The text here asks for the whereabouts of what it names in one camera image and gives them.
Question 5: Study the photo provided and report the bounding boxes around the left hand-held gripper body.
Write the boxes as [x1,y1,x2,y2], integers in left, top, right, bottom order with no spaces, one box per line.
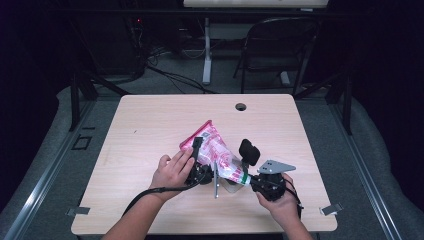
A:
[184,160,221,200]

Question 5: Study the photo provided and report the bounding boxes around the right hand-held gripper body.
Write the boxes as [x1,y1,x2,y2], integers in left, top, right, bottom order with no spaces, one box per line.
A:
[249,159,297,203]

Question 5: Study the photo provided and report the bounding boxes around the pink and clear plastic bag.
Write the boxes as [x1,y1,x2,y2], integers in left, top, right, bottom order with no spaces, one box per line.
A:
[179,119,252,186]

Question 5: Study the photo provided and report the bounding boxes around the person's right hand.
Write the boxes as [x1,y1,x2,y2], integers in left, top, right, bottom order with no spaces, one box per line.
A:
[255,182,302,231]

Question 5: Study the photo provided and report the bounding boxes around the person's left hand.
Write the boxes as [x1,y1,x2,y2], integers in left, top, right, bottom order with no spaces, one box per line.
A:
[148,148,196,202]

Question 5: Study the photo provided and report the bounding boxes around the grey tape strip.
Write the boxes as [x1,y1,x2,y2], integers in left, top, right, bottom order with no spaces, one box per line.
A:
[66,206,92,217]
[319,202,344,216]

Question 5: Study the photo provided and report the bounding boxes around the white desk with metal leg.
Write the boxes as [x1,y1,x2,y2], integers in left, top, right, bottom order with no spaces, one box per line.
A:
[182,0,329,87]

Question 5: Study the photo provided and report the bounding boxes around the black metal stand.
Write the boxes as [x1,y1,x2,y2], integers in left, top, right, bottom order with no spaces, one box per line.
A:
[68,66,131,132]
[293,66,354,136]

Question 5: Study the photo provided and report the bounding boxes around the dark computer tower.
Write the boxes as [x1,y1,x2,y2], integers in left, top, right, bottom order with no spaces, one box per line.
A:
[96,13,148,76]

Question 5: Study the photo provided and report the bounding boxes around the black folding chair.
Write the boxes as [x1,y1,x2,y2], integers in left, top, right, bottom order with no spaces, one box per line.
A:
[233,17,321,98]

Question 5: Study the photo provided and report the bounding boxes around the right hand-held gripper black cable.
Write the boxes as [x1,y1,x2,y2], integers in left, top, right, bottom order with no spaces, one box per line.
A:
[284,179,305,220]

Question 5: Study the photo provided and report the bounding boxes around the hand-held gripper black cable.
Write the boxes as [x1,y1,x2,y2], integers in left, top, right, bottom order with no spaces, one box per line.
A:
[122,173,208,218]
[284,179,305,220]

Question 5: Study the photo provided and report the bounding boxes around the left hand-held gripper black cable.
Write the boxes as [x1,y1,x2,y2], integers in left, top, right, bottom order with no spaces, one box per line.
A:
[122,173,208,218]

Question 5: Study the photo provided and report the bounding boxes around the black floor cables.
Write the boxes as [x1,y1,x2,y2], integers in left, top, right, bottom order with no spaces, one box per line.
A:
[146,46,218,95]

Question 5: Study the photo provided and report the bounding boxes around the grey metal floor rail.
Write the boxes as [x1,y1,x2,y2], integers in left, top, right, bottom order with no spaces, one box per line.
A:
[0,99,98,240]
[328,99,404,240]

